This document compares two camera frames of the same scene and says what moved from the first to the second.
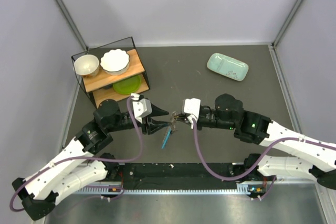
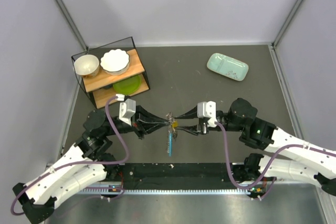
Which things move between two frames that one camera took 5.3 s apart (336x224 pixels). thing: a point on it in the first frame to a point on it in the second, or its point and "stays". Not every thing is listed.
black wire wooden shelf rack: [112, 72] stays
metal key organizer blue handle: [166, 138] to [169, 142]
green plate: [127, 86] stays
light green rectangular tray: [227, 66] stays
